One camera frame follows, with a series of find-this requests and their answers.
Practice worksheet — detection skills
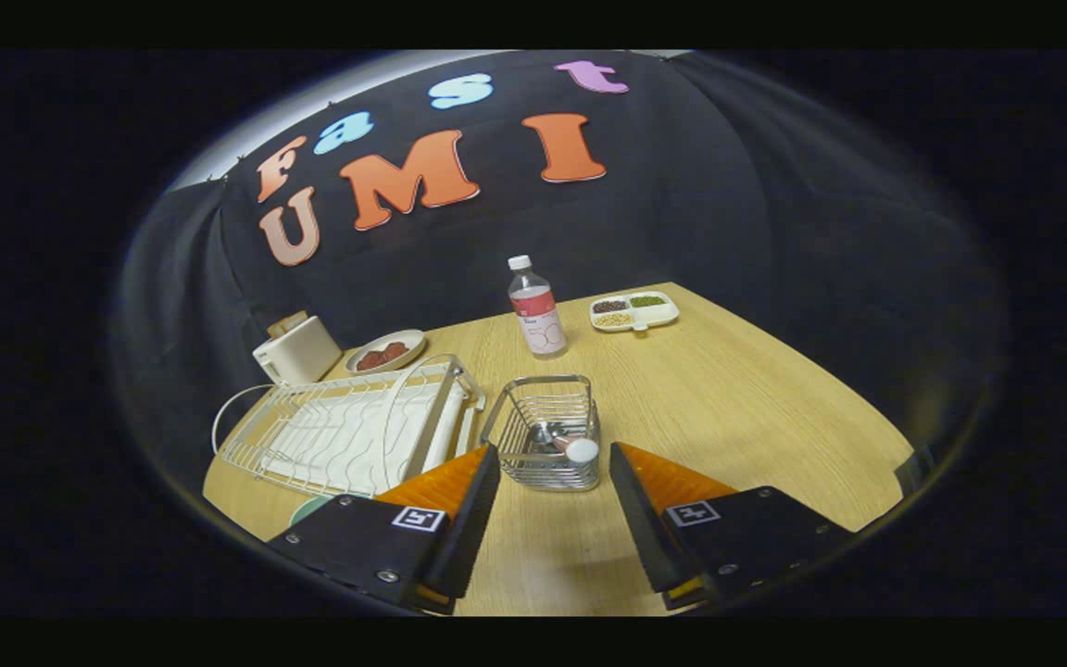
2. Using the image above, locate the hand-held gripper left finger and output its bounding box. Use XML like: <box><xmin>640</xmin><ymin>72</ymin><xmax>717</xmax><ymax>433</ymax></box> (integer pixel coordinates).
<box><xmin>265</xmin><ymin>443</ymin><xmax>503</xmax><ymax>614</ymax></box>

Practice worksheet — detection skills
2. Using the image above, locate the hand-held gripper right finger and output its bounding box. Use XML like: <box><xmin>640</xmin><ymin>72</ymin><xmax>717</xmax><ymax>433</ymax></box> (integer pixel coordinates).
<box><xmin>609</xmin><ymin>442</ymin><xmax>854</xmax><ymax>612</ymax></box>

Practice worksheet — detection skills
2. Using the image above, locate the metal wire basket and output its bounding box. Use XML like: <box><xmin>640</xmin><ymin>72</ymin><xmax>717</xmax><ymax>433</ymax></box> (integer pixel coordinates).
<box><xmin>481</xmin><ymin>373</ymin><xmax>602</xmax><ymax>492</ymax></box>

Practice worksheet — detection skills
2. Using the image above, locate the white wire dish rack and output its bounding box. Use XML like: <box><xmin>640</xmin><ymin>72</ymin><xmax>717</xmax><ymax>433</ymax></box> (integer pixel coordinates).
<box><xmin>211</xmin><ymin>354</ymin><xmax>488</xmax><ymax>499</ymax></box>

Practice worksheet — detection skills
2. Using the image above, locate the green plate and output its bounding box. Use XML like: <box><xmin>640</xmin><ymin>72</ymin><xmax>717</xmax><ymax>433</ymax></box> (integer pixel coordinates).
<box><xmin>289</xmin><ymin>494</ymin><xmax>335</xmax><ymax>527</ymax></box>

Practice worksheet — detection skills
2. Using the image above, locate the cream plate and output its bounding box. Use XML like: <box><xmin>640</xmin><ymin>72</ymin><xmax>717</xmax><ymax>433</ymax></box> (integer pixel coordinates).
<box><xmin>345</xmin><ymin>329</ymin><xmax>428</xmax><ymax>375</ymax></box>

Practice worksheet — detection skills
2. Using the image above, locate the white divided dish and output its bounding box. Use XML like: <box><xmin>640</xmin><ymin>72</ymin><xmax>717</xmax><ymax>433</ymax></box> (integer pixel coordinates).
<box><xmin>589</xmin><ymin>291</ymin><xmax>681</xmax><ymax>333</ymax></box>

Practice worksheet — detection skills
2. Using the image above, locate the white drip tray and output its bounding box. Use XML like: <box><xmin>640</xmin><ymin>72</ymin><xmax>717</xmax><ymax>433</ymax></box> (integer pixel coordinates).
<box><xmin>260</xmin><ymin>382</ymin><xmax>465</xmax><ymax>497</ymax></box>

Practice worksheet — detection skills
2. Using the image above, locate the clear bottle red label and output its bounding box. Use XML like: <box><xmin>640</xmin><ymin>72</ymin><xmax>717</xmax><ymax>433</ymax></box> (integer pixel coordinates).
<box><xmin>508</xmin><ymin>255</ymin><xmax>569</xmax><ymax>360</ymax></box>

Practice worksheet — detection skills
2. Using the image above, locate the white toaster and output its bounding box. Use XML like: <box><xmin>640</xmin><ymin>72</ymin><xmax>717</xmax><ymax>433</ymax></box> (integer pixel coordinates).
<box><xmin>252</xmin><ymin>315</ymin><xmax>344</xmax><ymax>386</ymax></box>

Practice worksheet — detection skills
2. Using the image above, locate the black backdrop cloth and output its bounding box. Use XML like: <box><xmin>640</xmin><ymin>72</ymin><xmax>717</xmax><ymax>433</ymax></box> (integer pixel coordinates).
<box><xmin>117</xmin><ymin>50</ymin><xmax>1002</xmax><ymax>464</ymax></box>

